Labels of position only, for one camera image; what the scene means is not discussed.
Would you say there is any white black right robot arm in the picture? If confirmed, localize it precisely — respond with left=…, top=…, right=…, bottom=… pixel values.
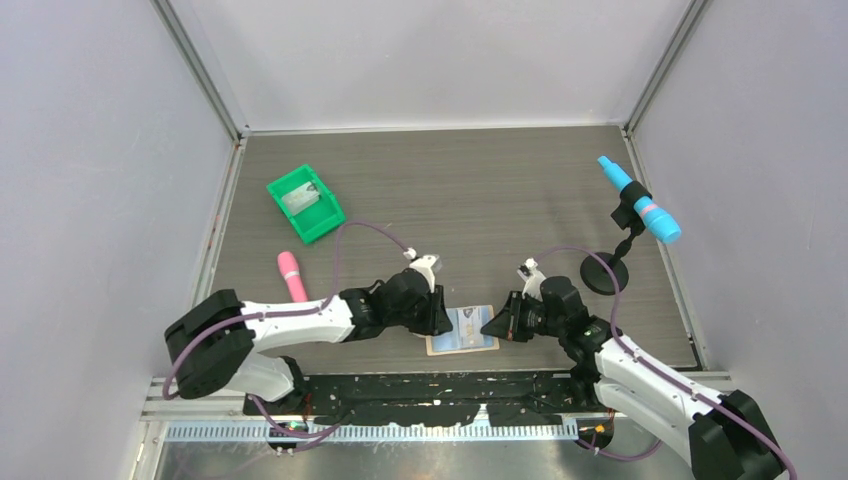
left=481, top=276, right=788, bottom=479

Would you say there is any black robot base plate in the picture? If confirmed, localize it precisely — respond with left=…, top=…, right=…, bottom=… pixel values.
left=242, top=370, right=613, bottom=427

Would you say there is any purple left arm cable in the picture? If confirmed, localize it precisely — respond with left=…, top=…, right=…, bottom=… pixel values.
left=161, top=220, right=419, bottom=453

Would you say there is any pink toy microphone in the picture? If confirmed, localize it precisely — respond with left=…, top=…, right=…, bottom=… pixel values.
left=277, top=251, right=309, bottom=303

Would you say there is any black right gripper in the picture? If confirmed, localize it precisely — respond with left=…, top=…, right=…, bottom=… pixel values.
left=481, top=291, right=566, bottom=343

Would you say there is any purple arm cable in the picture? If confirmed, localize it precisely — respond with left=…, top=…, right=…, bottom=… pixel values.
left=161, top=220, right=419, bottom=453
left=523, top=246, right=800, bottom=480

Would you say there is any beige card holder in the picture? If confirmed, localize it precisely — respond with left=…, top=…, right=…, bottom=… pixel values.
left=425, top=305, right=499, bottom=356

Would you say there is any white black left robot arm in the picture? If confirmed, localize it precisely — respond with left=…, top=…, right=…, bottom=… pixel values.
left=163, top=268, right=453, bottom=414

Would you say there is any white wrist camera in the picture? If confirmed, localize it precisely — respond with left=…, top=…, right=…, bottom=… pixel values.
left=409, top=254, right=442, bottom=292
left=517, top=258, right=546, bottom=300

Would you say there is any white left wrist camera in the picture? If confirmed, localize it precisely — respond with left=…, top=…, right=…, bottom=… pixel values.
left=409, top=254, right=442, bottom=292

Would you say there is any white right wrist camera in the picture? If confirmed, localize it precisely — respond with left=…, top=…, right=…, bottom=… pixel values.
left=517, top=258, right=546, bottom=300

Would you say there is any green plastic bin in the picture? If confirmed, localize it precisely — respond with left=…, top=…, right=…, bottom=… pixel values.
left=266, top=164, right=347, bottom=245

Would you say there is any black microphone stand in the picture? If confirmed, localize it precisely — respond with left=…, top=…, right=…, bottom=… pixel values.
left=580, top=204, right=645, bottom=296

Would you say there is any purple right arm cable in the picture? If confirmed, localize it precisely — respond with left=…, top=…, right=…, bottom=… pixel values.
left=523, top=246, right=800, bottom=480

